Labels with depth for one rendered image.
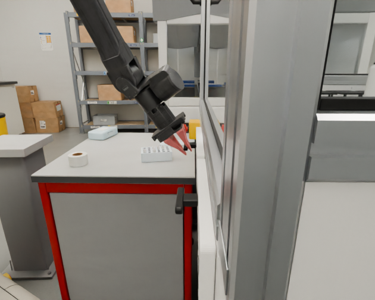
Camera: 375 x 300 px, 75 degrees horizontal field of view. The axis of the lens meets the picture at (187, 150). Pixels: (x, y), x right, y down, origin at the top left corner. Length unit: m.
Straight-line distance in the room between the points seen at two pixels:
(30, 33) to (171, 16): 4.34
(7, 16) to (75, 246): 5.10
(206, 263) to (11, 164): 1.30
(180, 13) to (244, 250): 1.41
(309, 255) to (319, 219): 0.03
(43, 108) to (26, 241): 3.75
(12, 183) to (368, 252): 1.48
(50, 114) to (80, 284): 4.18
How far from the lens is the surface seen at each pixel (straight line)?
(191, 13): 1.51
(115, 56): 0.61
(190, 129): 1.00
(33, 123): 5.33
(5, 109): 4.68
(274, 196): 0.16
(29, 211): 1.57
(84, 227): 1.07
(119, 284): 1.21
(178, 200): 0.40
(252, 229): 0.17
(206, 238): 0.30
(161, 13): 1.52
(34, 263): 1.77
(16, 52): 5.77
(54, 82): 5.48
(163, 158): 1.00
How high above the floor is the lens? 1.11
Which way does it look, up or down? 18 degrees down
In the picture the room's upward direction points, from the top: straight up
